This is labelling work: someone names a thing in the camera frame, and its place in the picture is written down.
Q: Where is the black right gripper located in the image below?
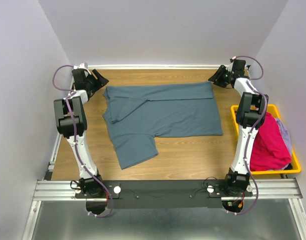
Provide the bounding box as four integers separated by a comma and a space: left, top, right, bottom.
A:
207, 65, 232, 89

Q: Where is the teal blue t-shirt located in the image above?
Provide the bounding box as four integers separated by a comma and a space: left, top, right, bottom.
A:
103, 82, 223, 169

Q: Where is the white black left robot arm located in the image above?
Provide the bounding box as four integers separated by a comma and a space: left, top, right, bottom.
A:
52, 64, 110, 199

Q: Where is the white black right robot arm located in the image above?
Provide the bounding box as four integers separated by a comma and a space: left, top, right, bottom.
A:
209, 56, 268, 196

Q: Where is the lavender t-shirt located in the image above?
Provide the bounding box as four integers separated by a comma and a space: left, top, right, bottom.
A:
275, 117, 292, 154

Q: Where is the magenta t-shirt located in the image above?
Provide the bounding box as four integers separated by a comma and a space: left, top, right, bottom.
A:
250, 112, 292, 171

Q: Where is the black garment in bin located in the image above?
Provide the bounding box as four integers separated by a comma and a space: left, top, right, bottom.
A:
283, 163, 293, 170

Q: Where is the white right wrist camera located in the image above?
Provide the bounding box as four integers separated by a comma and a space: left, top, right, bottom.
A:
226, 61, 235, 73

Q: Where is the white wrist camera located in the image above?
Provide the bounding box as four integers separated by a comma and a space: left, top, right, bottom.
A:
76, 62, 88, 70
226, 61, 235, 73

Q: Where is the aluminium back table rail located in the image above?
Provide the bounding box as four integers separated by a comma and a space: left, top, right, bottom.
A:
88, 64, 220, 70

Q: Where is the aluminium table rail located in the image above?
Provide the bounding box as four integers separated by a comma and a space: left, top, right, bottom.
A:
88, 64, 220, 70
44, 74, 76, 181

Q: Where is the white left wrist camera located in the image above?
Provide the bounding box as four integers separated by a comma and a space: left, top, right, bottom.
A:
76, 62, 88, 70

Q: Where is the aluminium left table rail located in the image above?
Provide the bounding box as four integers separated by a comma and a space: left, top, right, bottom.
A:
44, 74, 76, 181

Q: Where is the aluminium front frame rail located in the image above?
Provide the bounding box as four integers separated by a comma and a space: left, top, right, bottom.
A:
33, 178, 303, 201

